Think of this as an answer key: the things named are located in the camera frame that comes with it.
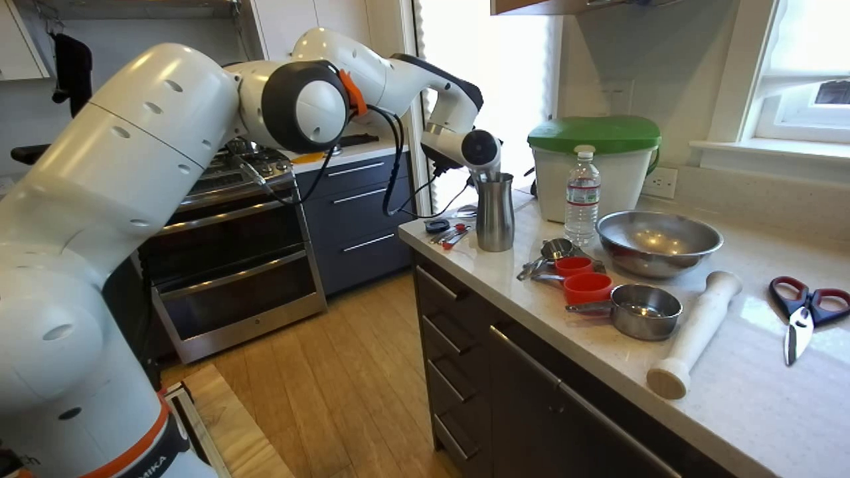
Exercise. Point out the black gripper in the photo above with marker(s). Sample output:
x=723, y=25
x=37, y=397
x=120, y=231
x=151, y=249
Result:
x=483, y=175

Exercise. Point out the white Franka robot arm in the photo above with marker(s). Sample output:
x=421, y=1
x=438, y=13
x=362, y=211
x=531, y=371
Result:
x=122, y=201

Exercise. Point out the silver utensil holder cup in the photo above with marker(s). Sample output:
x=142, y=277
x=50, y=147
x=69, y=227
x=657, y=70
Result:
x=495, y=216

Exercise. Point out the dark kitchen counter cabinet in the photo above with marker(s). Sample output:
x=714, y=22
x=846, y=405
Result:
x=531, y=414

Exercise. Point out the kitchen window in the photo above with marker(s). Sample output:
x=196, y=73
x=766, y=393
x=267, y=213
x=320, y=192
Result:
x=806, y=62

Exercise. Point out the red black kitchen scissors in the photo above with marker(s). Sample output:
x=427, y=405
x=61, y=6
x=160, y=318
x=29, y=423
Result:
x=799, y=309

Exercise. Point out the red silver measuring spoons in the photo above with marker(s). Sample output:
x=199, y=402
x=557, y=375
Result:
x=452, y=237

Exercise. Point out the black measuring cup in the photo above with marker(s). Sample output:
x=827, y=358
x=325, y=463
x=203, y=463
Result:
x=437, y=227

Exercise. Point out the clear plastic water bottle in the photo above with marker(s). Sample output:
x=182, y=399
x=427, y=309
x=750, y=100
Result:
x=583, y=200

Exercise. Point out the silver measuring spoon set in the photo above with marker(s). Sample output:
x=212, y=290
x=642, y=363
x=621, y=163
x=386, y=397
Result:
x=544, y=260

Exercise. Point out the white bin green lid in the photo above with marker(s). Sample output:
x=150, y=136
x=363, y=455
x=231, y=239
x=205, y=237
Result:
x=592, y=175

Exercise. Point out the small red measuring cup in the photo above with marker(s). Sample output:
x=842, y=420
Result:
x=573, y=264

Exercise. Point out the blue drawer cabinet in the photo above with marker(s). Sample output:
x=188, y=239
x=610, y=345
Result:
x=353, y=220

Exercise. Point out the large red measuring cup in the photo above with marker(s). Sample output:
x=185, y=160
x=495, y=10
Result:
x=588, y=288

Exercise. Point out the large silver mixing bowl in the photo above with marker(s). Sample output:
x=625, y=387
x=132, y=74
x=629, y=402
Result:
x=658, y=241

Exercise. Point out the small silver measuring cup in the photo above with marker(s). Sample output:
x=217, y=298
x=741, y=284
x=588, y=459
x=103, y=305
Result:
x=646, y=313

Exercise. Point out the stainless steel oven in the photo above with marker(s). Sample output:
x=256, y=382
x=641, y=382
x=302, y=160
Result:
x=228, y=266

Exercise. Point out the wooden cart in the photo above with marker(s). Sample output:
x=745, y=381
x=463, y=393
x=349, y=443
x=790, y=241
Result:
x=239, y=432

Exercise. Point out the black hanging cloth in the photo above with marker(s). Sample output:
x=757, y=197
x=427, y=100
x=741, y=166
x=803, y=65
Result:
x=69, y=67

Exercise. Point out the white wall outlet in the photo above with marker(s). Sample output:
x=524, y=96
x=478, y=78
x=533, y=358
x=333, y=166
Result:
x=658, y=180

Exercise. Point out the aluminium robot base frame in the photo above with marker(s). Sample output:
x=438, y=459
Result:
x=184, y=420

